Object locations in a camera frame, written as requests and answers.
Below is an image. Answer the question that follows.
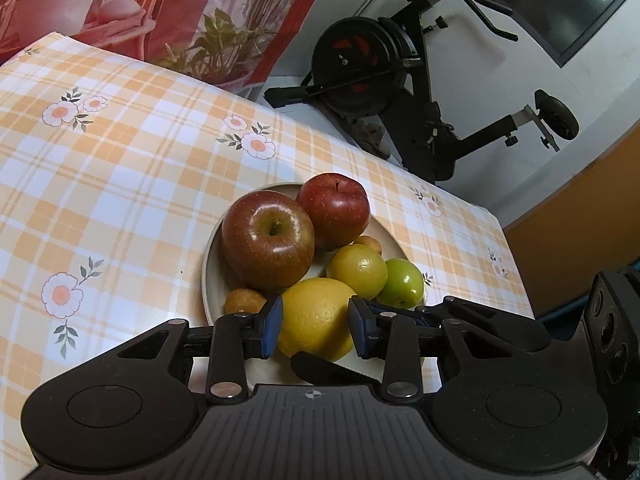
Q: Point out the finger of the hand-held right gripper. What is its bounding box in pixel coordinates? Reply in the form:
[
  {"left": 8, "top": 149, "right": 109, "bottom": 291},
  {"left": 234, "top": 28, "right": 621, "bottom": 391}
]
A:
[
  {"left": 290, "top": 351, "right": 383, "bottom": 386},
  {"left": 422, "top": 296, "right": 552, "bottom": 353}
]

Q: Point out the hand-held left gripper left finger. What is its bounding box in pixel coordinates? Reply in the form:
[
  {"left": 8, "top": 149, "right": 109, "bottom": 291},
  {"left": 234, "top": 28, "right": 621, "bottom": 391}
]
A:
[{"left": 117, "top": 295, "right": 284, "bottom": 405}]

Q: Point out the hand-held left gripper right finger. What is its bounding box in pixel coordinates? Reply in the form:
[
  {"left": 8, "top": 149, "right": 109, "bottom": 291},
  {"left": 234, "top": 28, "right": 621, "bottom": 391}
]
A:
[{"left": 348, "top": 295, "right": 521, "bottom": 403}]

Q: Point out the large yellow lemon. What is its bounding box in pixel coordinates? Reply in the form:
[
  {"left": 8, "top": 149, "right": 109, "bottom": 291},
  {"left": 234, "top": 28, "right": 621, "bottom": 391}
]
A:
[{"left": 276, "top": 277, "right": 358, "bottom": 362}]

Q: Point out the yellow-green citrus fruit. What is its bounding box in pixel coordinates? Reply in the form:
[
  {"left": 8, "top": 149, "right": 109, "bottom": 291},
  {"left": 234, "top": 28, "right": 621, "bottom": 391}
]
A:
[{"left": 326, "top": 244, "right": 389, "bottom": 301}]

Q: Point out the green lime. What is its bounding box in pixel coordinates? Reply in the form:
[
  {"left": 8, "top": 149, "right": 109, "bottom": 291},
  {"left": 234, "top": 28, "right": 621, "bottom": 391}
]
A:
[{"left": 376, "top": 258, "right": 425, "bottom": 309}]

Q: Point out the cream oval plate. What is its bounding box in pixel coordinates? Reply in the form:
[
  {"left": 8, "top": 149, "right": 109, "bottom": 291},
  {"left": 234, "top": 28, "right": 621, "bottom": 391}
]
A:
[{"left": 201, "top": 182, "right": 429, "bottom": 387}]

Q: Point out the large red-yellow apple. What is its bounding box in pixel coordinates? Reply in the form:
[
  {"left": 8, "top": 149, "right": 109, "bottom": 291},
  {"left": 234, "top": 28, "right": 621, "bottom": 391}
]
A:
[{"left": 221, "top": 190, "right": 316, "bottom": 292}]

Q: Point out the red apple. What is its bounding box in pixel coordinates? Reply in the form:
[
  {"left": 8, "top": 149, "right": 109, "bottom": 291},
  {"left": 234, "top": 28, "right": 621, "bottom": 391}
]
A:
[{"left": 296, "top": 173, "right": 371, "bottom": 252}]

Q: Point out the orange plaid floral tablecloth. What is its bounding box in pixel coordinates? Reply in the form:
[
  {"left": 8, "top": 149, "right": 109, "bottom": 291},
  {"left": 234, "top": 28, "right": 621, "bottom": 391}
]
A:
[{"left": 0, "top": 31, "right": 537, "bottom": 463}]

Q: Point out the black exercise bike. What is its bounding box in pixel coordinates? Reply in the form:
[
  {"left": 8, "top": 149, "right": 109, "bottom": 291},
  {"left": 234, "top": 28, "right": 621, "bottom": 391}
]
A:
[{"left": 263, "top": 0, "right": 581, "bottom": 184}]

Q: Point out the printed plant backdrop cloth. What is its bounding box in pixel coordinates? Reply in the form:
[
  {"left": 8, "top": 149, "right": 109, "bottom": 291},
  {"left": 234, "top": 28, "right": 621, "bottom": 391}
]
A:
[{"left": 0, "top": 0, "right": 343, "bottom": 98}]

